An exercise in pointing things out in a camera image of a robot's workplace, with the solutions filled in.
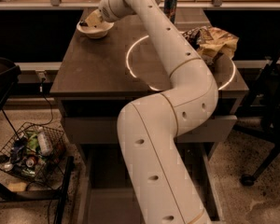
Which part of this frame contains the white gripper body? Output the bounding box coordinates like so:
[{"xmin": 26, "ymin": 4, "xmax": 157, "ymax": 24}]
[{"xmin": 98, "ymin": 0, "xmax": 128, "ymax": 22}]

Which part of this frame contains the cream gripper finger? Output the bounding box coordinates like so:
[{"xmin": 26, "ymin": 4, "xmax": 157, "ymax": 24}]
[{"xmin": 85, "ymin": 9, "xmax": 104, "ymax": 27}]

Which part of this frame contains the black rxbar chocolate bar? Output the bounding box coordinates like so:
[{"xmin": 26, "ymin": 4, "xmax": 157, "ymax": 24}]
[{"xmin": 79, "ymin": 21, "xmax": 97, "ymax": 28}]

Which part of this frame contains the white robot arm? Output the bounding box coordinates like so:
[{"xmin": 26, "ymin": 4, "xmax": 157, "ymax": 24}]
[{"xmin": 93, "ymin": 0, "xmax": 218, "ymax": 224}]

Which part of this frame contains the white paper bowl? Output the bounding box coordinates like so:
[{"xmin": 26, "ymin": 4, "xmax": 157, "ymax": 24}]
[{"xmin": 77, "ymin": 21, "xmax": 114, "ymax": 39}]

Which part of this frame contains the blue energy drink can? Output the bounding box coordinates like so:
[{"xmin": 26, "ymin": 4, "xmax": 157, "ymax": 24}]
[{"xmin": 163, "ymin": 0, "xmax": 177, "ymax": 23}]

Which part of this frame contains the grey cabinet table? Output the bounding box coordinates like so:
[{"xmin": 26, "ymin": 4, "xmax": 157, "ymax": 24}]
[{"xmin": 49, "ymin": 7, "xmax": 249, "ymax": 161}]

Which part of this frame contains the yellow brown chip bag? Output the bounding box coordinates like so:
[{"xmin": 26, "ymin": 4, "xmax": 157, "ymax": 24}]
[{"xmin": 183, "ymin": 26, "xmax": 239, "ymax": 66}]

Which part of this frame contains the black cart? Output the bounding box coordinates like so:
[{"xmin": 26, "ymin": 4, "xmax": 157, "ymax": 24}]
[{"xmin": 0, "ymin": 58, "xmax": 74, "ymax": 224}]

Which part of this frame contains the clear plastic bottle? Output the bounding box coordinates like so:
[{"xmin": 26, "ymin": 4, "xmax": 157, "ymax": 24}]
[{"xmin": 37, "ymin": 127, "xmax": 53, "ymax": 157}]

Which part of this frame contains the green snack packet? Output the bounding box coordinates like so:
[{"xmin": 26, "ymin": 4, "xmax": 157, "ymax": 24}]
[{"xmin": 26, "ymin": 132, "xmax": 40, "ymax": 155}]

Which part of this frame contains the blue snack packet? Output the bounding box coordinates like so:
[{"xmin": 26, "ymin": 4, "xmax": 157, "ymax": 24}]
[{"xmin": 10, "ymin": 138, "xmax": 27, "ymax": 164}]

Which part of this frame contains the red soda can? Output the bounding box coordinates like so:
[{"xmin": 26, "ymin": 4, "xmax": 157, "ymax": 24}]
[{"xmin": 25, "ymin": 156, "xmax": 38, "ymax": 168}]

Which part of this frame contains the open grey lower drawer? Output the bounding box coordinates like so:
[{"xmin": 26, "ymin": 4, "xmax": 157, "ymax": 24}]
[{"xmin": 78, "ymin": 144, "xmax": 226, "ymax": 224}]

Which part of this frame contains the black office chair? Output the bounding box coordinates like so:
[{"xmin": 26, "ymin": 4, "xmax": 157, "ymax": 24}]
[{"xmin": 233, "ymin": 50, "xmax": 280, "ymax": 186}]

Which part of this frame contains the black cable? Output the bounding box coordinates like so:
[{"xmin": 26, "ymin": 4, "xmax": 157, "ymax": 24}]
[{"xmin": 21, "ymin": 77, "xmax": 55, "ymax": 133}]

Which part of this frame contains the black wire basket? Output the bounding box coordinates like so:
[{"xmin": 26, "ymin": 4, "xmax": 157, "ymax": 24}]
[{"xmin": 0, "ymin": 122, "xmax": 66, "ymax": 183}]

